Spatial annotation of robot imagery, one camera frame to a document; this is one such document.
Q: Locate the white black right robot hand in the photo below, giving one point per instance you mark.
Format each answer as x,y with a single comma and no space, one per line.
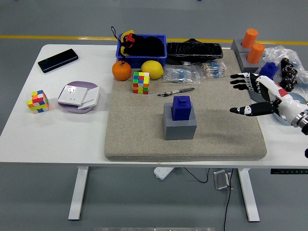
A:
284,98

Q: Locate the blue square seal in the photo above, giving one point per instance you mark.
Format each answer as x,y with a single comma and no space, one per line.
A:
269,70
182,109

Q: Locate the grey square seal holder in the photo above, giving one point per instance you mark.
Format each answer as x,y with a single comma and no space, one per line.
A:
253,95
179,130

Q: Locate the grey round-hole seal holder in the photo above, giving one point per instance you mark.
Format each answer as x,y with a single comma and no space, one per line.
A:
244,63
237,47

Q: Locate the orange cylinder seal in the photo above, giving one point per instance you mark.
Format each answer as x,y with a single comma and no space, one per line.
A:
249,38
255,53

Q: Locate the light blue plate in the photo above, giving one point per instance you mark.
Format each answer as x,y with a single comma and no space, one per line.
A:
298,97

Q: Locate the pile of black knobs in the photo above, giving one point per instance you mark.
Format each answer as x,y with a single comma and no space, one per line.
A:
288,72

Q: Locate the crumpled clear plastic bag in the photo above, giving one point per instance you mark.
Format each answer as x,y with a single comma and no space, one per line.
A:
279,51

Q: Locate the black table control panel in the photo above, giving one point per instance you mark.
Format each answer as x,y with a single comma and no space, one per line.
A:
288,171

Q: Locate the small clear resistor bag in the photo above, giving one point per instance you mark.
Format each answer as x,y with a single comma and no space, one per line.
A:
214,69

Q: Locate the black wrapped rearview mirror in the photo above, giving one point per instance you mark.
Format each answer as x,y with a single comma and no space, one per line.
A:
195,51

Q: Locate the white right table leg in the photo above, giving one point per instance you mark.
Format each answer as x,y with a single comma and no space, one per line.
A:
249,195

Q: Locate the white table leg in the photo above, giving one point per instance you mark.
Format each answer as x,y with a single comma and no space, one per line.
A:
78,192
249,195

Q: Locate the large clear resistor bag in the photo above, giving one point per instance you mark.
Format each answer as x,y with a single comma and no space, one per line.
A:
180,74

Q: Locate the black pen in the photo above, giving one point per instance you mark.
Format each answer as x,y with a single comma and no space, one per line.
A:
175,92

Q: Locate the yellow lemon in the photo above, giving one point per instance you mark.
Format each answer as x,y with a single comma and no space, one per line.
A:
152,69

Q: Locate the white power strip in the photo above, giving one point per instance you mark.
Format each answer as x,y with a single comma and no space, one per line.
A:
163,172

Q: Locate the aligned colourful puzzle cube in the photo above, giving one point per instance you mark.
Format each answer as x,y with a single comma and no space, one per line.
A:
141,83

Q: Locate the grey-brown mat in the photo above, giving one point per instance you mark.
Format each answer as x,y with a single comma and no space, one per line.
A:
144,134

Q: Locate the black cloth pouch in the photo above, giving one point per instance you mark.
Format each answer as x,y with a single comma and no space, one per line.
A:
149,47

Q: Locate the blue plastic bin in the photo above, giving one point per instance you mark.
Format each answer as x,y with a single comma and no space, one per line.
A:
139,61

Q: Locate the orange fruit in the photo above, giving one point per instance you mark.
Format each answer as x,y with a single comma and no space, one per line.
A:
121,71

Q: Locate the purple plate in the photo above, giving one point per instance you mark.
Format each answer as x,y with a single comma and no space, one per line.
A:
79,84

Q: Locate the white left table leg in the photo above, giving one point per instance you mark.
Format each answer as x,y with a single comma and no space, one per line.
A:
78,192

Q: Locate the black smartphone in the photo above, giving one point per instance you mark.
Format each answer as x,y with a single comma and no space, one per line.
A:
57,60

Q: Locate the twisted colourful puzzle cube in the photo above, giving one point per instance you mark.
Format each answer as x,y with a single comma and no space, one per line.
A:
38,102

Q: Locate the silver metal bracket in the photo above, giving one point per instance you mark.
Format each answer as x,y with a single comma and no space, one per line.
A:
221,180

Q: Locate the white wall switch panel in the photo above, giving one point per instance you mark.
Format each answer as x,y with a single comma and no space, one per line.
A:
92,96

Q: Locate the white wall socket panel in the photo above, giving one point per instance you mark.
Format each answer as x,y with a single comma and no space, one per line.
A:
72,95

